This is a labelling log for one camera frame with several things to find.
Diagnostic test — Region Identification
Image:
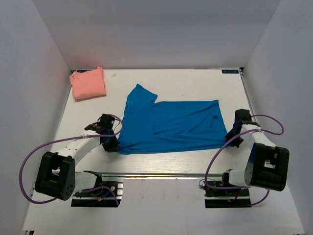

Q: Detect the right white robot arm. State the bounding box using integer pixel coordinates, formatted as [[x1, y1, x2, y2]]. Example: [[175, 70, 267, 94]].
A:
[[221, 109, 290, 195]]

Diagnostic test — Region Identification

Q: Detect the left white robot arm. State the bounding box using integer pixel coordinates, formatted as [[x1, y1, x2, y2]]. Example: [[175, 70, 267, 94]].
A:
[[35, 114, 122, 201]]

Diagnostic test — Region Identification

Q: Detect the blue label sticker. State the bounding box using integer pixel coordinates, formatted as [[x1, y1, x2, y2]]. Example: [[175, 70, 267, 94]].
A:
[[222, 70, 239, 74]]

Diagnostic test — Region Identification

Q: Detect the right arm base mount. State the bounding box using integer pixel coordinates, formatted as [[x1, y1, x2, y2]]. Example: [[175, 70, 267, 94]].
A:
[[199, 179, 251, 209]]

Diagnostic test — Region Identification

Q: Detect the blue t-shirt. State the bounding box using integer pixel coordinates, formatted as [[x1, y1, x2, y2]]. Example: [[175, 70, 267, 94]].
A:
[[118, 84, 227, 155]]

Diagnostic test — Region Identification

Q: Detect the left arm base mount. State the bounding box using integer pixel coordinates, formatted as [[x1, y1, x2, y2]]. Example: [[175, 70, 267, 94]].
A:
[[71, 180, 123, 208]]

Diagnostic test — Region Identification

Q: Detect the folded pink t-shirt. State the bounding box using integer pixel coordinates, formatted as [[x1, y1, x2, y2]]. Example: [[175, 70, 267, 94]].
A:
[[69, 66, 107, 100]]

